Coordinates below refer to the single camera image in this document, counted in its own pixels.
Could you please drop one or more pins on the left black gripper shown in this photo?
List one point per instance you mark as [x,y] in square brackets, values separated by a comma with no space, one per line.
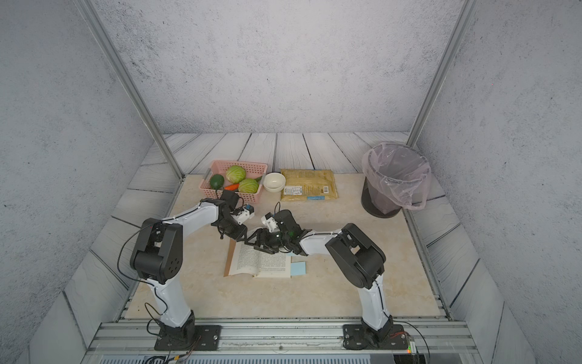
[240,233]

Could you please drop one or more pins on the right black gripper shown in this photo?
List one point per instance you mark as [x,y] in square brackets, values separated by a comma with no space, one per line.
[264,243]

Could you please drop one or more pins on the brown black paperback book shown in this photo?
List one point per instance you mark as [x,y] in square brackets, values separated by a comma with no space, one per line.
[243,259]

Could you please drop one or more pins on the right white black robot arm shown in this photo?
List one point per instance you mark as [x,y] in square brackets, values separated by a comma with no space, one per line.
[359,259]

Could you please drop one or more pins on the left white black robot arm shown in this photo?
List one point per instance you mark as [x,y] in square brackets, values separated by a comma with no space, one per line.
[157,259]

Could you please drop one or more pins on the lower blue sticky note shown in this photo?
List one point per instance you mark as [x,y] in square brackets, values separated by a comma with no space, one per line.
[297,269]

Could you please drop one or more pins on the front green cabbage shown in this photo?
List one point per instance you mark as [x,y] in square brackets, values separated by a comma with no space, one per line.
[248,186]

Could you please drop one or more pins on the green cabbage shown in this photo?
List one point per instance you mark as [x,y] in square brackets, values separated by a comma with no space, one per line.
[248,186]
[235,174]

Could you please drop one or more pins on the dark green avocado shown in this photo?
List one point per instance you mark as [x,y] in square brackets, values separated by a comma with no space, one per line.
[216,181]

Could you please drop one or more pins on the pink plastic basket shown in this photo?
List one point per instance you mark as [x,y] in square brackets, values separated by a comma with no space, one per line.
[254,170]

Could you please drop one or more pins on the back green cabbage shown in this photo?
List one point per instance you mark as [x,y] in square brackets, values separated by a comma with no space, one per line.
[235,174]

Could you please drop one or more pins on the white ceramic bowl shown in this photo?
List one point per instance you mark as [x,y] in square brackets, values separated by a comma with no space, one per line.
[274,182]

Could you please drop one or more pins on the yellow grain bag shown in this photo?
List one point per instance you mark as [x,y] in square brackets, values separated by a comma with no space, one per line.
[308,185]

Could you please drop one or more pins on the black trash bin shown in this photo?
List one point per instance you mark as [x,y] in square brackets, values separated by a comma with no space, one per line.
[377,204]

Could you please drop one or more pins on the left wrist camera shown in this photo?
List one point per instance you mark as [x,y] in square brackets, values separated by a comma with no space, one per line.
[243,213]

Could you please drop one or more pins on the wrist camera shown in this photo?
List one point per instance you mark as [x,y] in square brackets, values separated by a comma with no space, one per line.
[282,221]
[243,213]

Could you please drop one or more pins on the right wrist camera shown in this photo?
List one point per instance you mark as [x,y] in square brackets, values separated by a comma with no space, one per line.
[282,221]

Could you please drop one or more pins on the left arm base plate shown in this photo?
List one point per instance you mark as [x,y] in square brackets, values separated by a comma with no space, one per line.
[193,337]

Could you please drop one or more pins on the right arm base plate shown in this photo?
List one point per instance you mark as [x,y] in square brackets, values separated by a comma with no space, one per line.
[361,337]

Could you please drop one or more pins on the aluminium mounting rail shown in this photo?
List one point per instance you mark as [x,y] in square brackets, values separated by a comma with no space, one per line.
[435,338]

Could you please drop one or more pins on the left aluminium frame post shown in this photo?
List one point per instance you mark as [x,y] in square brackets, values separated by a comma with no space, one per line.
[99,32]

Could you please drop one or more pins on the aluminium frame post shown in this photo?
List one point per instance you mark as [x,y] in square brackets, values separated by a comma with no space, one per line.
[99,32]
[446,61]

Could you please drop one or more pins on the right aluminium frame post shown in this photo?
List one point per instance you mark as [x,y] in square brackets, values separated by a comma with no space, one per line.
[446,61]

